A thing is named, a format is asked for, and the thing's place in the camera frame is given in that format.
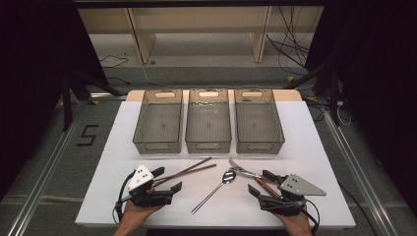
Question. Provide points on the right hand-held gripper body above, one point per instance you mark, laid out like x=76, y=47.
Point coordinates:
x=298, y=187

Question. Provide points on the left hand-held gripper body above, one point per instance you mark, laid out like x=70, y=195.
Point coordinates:
x=141, y=178

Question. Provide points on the silver metal spoon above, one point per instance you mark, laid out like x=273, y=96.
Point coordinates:
x=228, y=176

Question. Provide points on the grey translucent plastic bin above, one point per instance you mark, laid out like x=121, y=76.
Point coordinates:
x=259, y=123
x=159, y=123
x=208, y=123

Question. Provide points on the person's left hand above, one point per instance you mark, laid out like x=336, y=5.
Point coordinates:
x=136, y=214

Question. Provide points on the person's right hand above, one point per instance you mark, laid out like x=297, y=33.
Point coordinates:
x=298, y=224

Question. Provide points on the white table mat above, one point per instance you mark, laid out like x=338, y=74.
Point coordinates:
x=229, y=209

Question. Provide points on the black metal stand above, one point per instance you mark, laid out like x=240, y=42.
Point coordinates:
x=67, y=105
x=333, y=95

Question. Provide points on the black curtain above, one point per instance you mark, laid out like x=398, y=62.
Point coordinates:
x=32, y=82
x=380, y=82

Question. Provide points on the light wooden shelf unit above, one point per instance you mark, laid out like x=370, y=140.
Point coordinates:
x=196, y=19

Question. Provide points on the silver aluminium floor rail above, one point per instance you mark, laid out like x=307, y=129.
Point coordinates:
x=357, y=170
x=42, y=183

